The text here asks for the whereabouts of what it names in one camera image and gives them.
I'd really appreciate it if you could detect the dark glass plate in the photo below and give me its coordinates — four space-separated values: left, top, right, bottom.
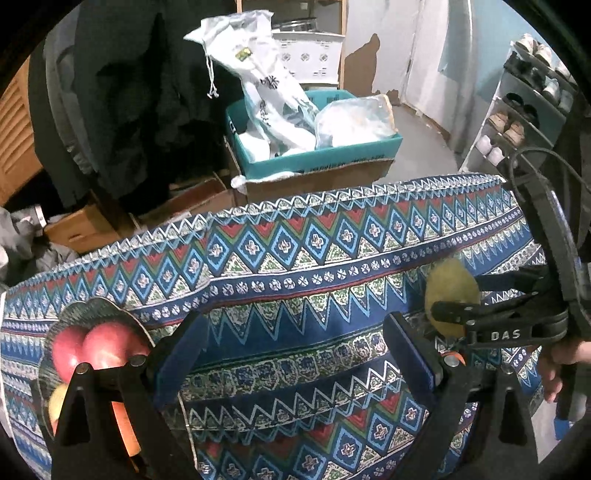
39 298 158 446

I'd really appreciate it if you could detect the orange persimmon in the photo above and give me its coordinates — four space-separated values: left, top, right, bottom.
112 401 142 457

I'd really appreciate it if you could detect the person's right hand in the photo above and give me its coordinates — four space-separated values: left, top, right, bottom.
538 340 591 403

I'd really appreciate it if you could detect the black hanging coat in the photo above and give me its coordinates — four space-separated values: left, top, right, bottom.
74 0 241 201

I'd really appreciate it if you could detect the white shoe rack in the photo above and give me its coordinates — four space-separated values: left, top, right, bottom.
459 39 581 175

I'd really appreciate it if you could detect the yellow-green apple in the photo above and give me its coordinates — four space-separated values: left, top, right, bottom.
47 384 70 435

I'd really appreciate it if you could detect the teal box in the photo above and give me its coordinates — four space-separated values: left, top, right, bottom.
225 90 403 178

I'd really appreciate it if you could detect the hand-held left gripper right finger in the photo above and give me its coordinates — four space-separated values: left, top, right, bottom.
383 311 541 480

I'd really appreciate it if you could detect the black cable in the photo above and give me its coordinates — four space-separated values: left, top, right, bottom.
509 147 591 197

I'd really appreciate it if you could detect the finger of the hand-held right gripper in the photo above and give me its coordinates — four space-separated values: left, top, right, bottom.
475 270 555 297
430 300 571 349

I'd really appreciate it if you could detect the grey crumpled clothing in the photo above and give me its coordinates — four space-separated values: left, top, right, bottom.
0 205 80 288

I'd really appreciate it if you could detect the green-yellow pear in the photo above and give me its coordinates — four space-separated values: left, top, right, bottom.
425 258 481 340

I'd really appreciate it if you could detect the tan cardboard box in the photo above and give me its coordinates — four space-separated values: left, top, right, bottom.
44 203 122 254

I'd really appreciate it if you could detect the dark grey hanging jacket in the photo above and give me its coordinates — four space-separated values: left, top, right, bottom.
41 28 100 178

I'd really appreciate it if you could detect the red apple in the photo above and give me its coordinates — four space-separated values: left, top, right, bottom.
82 322 151 370
52 327 88 385

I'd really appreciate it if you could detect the wooden louvered cabinet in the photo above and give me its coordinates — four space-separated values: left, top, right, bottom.
0 60 45 205

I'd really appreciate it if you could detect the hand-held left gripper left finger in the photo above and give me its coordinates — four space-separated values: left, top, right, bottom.
48 313 213 480

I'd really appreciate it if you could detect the clear plastic bag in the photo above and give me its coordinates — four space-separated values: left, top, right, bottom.
314 95 398 149

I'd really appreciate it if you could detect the flat cardboard box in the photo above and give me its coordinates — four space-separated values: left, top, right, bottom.
129 178 237 227

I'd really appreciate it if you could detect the large brown cardboard box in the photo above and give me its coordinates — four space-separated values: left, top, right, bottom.
231 157 395 205

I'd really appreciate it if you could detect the white printed bag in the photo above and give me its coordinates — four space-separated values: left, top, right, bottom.
184 11 319 160

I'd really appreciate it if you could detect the white drawer unit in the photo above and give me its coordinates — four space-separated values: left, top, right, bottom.
272 30 345 87

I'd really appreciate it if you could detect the blue patterned tablecloth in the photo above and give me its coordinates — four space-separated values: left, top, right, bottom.
0 173 552 480

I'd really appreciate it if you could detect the wooden shelf frame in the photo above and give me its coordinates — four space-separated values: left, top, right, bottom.
235 0 350 89

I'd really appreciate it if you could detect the group of shoes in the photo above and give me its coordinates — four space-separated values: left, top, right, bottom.
475 33 578 166

